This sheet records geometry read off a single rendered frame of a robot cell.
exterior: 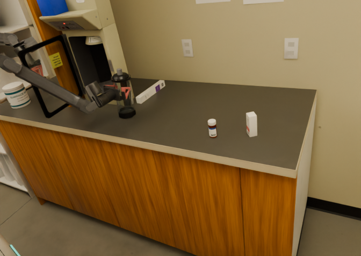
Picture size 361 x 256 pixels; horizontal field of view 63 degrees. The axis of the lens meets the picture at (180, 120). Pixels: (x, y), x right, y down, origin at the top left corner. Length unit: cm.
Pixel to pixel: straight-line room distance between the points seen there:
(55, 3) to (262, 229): 153
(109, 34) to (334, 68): 122
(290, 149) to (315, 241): 100
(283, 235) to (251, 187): 29
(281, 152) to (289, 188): 15
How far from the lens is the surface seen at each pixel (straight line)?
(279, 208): 139
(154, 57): 209
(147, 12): 201
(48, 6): 176
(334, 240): 221
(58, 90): 148
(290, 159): 124
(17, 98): 227
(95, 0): 167
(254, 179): 131
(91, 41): 180
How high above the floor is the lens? 171
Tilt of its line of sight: 30 degrees down
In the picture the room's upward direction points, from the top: 10 degrees counter-clockwise
